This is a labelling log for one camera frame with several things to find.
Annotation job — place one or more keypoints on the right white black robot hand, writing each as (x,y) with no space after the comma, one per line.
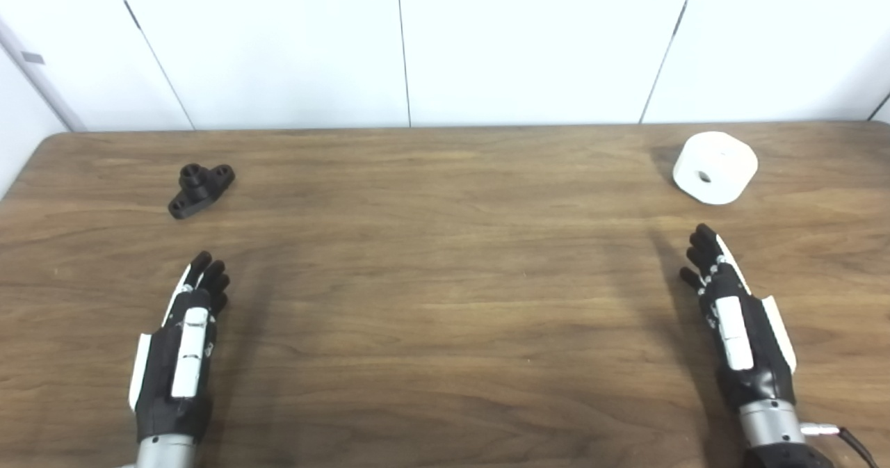
(735,336)

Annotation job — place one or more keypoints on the small grey wall tag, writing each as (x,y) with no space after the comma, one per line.
(33,58)

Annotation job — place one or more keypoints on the black flanged holder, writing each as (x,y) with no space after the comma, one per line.
(198,191)

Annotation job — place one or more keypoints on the round white piece with holes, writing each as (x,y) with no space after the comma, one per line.
(723,158)

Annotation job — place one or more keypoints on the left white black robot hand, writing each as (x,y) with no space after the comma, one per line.
(188,346)

